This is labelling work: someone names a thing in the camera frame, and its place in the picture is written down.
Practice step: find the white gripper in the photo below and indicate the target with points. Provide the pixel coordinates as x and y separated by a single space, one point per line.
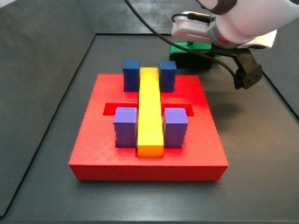
198 27

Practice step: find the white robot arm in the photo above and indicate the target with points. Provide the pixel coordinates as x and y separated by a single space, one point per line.
238 23

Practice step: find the black L-shaped fixture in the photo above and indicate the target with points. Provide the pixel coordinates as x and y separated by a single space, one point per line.
187 60

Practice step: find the red base board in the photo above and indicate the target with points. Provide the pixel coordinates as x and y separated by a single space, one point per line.
98 160

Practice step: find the dark blue right block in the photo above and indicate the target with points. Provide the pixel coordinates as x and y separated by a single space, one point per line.
167 76

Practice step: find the dark blue block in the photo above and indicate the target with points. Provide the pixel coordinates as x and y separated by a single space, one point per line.
167 76
131 68

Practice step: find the dark blue left block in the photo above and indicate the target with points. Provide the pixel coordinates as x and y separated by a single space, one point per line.
131 68

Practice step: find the purple right block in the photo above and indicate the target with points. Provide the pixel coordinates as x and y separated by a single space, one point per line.
175 123

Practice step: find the purple block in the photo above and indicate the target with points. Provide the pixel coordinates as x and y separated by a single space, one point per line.
175 123
126 127

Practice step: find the yellow long bar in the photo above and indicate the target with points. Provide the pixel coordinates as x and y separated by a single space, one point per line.
150 143

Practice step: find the purple left block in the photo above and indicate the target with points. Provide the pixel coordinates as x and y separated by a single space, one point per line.
126 127

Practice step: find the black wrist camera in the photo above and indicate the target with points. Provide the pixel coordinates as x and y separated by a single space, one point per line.
249 73

